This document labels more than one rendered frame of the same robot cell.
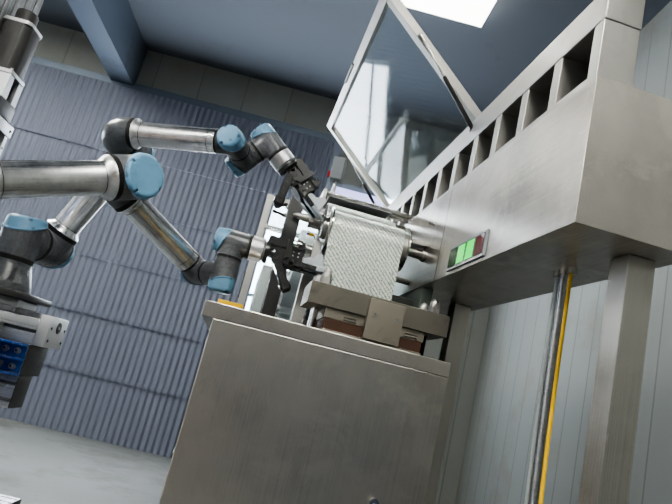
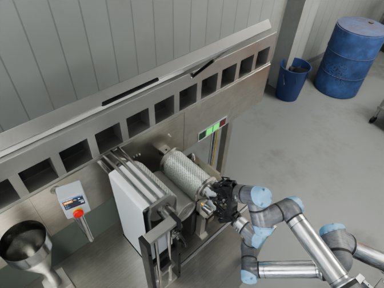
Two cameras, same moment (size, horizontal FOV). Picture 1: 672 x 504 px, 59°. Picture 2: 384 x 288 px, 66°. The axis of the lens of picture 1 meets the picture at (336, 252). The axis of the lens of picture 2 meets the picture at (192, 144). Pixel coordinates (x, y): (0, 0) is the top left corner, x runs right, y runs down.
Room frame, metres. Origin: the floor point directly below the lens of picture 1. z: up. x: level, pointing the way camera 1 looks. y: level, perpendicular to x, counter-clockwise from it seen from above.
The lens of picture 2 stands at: (2.42, 0.67, 2.42)
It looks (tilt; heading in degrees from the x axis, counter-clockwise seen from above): 45 degrees down; 233
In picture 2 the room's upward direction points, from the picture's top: 3 degrees clockwise
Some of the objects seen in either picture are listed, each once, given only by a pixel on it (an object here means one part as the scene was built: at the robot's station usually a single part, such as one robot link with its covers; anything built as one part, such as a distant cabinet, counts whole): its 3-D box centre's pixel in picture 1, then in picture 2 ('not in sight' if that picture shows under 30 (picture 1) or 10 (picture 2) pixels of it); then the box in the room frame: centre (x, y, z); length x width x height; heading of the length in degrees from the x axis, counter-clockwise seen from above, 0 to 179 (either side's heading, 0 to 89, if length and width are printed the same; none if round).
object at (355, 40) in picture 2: not in sight; (347, 58); (-1.43, -1.02, 0.46); 0.63 x 0.61 x 0.92; 93
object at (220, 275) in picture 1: (220, 274); (248, 247); (1.77, 0.32, 1.01); 0.11 x 0.08 x 0.11; 46
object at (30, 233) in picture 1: (23, 236); not in sight; (1.81, 0.94, 0.98); 0.13 x 0.12 x 0.14; 170
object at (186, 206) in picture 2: not in sight; (169, 195); (1.98, -0.07, 1.17); 0.26 x 0.12 x 0.12; 97
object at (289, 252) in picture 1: (284, 254); (228, 212); (1.77, 0.15, 1.12); 0.12 x 0.08 x 0.09; 97
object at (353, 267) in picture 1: (358, 276); not in sight; (1.80, -0.08, 1.11); 0.23 x 0.01 x 0.18; 97
